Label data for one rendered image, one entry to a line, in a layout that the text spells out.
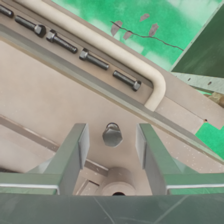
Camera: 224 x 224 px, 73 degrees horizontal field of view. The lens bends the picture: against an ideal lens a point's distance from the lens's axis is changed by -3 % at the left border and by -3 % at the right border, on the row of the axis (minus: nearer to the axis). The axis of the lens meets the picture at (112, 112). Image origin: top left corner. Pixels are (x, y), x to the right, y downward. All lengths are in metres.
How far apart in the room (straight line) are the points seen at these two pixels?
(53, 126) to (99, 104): 0.06
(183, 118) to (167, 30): 1.34
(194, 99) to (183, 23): 1.39
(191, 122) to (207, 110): 0.04
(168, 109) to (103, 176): 0.19
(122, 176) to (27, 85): 0.14
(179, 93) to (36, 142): 0.26
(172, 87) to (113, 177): 0.20
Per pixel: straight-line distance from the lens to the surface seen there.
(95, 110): 0.17
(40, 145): 0.19
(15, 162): 0.23
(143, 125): 0.15
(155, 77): 0.28
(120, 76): 0.28
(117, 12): 1.59
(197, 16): 1.76
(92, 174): 0.19
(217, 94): 0.48
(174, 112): 0.33
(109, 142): 0.16
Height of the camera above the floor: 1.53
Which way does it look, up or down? 74 degrees down
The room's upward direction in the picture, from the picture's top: 179 degrees counter-clockwise
